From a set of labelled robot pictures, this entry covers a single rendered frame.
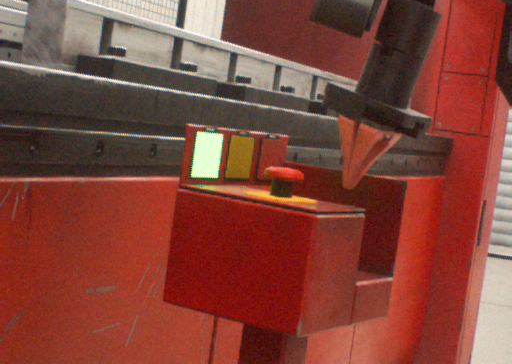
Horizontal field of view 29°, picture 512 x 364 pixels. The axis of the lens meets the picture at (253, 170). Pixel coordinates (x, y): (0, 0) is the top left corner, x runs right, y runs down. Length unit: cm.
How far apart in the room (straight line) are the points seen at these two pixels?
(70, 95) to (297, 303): 32
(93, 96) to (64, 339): 27
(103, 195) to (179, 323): 30
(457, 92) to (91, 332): 182
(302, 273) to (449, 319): 193
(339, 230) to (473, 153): 186
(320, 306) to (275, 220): 9
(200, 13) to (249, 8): 561
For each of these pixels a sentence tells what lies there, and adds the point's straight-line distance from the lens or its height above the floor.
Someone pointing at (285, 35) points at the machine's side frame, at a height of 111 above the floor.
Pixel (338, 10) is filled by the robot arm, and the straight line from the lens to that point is 102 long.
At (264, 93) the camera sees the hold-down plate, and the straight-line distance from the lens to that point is 166.
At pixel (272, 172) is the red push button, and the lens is 97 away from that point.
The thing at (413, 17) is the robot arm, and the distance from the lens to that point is 102.
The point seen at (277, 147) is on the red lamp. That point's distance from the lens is 113.
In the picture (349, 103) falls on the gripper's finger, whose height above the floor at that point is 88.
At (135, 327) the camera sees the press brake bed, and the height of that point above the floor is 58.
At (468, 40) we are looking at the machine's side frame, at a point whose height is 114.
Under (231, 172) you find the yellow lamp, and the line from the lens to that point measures 105.
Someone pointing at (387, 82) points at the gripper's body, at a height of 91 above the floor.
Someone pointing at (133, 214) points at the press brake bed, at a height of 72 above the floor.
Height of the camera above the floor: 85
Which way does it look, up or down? 3 degrees down
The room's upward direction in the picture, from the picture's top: 8 degrees clockwise
